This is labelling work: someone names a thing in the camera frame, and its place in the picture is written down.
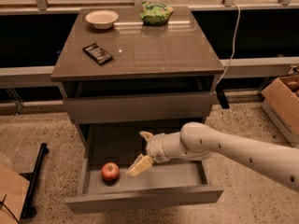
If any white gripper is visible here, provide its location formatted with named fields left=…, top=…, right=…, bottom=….
left=127, top=131, right=180, bottom=177

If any red apple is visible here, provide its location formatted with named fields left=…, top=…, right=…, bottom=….
left=101, top=162, right=120, bottom=181

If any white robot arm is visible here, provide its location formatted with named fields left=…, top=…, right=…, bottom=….
left=127, top=122, right=299, bottom=191

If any open grey middle drawer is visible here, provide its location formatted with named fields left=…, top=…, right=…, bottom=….
left=64, top=119, right=224, bottom=216

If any closed grey top drawer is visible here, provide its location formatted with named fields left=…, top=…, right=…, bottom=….
left=64, top=92, right=216, bottom=124

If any grey drawer cabinet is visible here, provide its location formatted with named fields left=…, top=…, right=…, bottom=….
left=50, top=6, right=225, bottom=147

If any black snack bar wrapper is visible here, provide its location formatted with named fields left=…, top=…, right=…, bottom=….
left=82, top=43, right=113, bottom=65

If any black metal stand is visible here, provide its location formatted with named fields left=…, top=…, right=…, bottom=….
left=21, top=143, right=49, bottom=219

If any green chip bag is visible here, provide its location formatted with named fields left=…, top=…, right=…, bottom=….
left=139, top=1, right=173, bottom=25

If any white bowl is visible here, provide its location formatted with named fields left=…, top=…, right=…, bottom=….
left=85, top=10, right=119, bottom=30

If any cardboard box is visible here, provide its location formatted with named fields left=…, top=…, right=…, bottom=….
left=262, top=75, right=299, bottom=147

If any white cable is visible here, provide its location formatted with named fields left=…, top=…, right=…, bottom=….
left=215, top=3, right=241, bottom=86

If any black cable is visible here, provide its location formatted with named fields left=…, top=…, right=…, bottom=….
left=0, top=194, right=21, bottom=224

